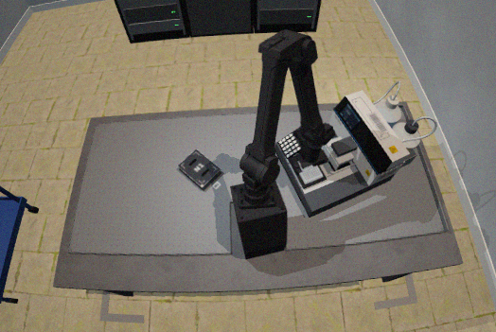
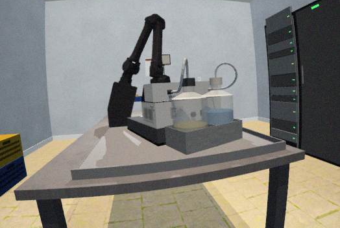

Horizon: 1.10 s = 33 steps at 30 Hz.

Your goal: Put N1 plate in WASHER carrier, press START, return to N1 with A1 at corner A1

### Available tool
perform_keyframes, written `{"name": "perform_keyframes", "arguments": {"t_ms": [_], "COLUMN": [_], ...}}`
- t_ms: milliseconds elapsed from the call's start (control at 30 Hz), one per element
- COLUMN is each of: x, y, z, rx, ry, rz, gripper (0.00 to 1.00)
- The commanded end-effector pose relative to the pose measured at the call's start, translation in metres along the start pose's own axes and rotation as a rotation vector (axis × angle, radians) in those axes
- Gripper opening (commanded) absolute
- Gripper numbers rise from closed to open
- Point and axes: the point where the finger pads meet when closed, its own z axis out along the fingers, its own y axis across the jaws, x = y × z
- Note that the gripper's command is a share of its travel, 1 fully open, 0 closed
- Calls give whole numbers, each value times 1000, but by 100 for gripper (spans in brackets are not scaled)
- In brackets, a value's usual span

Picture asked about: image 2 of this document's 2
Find clear bottle with grey cap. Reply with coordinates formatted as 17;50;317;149
203;77;234;125

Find clear plastic bottle with black cap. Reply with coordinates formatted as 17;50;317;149
171;78;208;132

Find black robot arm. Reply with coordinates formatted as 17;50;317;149
119;14;171;85

